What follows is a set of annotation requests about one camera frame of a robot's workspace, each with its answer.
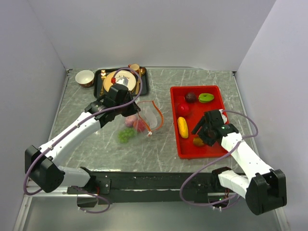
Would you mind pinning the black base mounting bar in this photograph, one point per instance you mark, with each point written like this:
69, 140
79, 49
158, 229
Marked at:
137, 187

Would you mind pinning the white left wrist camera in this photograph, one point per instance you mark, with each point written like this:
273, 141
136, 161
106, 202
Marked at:
122, 80

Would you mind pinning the dark purple plum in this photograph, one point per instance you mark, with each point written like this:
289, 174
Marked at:
190, 97

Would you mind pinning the clear zip bag orange zipper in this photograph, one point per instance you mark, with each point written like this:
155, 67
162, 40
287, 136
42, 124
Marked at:
151, 116

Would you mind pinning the green apple slice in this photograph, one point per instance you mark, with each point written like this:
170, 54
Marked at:
205, 97

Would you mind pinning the gold spoon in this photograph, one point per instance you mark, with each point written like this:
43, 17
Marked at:
141, 71

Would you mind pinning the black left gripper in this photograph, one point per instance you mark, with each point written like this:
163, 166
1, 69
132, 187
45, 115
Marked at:
134, 109

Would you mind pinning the orange cream plate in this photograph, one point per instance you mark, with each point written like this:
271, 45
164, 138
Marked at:
132, 80

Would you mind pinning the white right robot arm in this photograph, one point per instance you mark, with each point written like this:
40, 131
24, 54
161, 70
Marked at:
262, 187

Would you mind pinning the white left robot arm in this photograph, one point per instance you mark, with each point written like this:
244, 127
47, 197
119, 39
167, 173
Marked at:
43, 164

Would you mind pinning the green grape bunch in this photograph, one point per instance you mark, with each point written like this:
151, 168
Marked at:
126, 134

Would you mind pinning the yellow brown mango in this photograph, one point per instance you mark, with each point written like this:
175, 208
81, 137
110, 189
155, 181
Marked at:
198, 142

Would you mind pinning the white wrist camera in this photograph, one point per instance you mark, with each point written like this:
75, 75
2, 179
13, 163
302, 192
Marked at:
224, 117
122, 80

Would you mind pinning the gold fork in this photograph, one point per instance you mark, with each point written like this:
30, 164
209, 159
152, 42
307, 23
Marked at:
103, 76

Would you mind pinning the red plastic tray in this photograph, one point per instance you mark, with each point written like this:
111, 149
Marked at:
185, 147

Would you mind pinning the white orange bowl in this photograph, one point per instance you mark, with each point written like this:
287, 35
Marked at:
85, 78

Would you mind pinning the small orange cup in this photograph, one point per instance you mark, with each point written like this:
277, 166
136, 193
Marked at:
134, 68

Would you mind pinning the pink red peach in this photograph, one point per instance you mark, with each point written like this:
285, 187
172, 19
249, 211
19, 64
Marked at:
130, 120

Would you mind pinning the black serving tray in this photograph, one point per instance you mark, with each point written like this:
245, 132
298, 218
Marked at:
98, 83

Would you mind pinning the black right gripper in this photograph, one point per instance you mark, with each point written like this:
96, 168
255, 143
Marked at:
207, 140

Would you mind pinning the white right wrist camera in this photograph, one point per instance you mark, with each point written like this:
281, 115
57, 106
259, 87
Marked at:
224, 117

